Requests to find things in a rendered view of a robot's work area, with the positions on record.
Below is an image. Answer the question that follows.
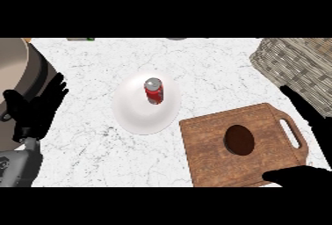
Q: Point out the brown wooden cutting board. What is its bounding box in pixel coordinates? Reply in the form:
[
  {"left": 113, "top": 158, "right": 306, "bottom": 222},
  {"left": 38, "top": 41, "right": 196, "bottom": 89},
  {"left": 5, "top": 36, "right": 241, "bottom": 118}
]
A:
[{"left": 176, "top": 102, "right": 309, "bottom": 188}]

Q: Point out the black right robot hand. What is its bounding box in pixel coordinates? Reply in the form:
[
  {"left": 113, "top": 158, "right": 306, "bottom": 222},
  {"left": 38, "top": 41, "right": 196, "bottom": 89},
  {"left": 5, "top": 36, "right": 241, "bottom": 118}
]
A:
[{"left": 261, "top": 84, "right": 332, "bottom": 188}]

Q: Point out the large grey pan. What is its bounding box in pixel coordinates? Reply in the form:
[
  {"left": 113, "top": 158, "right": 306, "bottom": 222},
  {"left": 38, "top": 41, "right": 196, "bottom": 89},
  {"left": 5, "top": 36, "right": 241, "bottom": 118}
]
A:
[{"left": 0, "top": 38, "right": 58, "bottom": 152}]

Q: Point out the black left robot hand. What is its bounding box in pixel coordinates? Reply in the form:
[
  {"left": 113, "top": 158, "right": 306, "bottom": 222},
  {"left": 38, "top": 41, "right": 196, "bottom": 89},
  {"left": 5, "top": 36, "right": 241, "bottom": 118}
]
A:
[{"left": 2, "top": 72, "right": 69, "bottom": 144}]

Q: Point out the wicker basket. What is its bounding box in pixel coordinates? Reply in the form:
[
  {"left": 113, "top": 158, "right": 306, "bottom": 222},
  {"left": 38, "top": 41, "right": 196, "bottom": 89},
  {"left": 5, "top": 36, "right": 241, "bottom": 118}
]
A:
[{"left": 249, "top": 38, "right": 332, "bottom": 119}]

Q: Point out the white plate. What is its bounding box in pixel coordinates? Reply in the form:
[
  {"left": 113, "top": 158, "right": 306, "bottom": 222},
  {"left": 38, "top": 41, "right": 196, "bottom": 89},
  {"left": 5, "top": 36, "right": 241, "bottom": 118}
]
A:
[{"left": 112, "top": 70, "right": 182, "bottom": 135}]

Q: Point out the red can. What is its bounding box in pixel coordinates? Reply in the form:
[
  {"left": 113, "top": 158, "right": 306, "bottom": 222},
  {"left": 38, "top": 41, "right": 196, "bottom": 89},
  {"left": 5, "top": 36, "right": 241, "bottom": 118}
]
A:
[{"left": 143, "top": 76, "right": 165, "bottom": 105}]

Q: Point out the dark brown cupcake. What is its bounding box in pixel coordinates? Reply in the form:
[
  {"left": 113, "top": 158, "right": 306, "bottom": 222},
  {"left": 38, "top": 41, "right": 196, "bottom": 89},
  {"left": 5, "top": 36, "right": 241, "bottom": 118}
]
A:
[{"left": 221, "top": 124, "right": 255, "bottom": 156}]

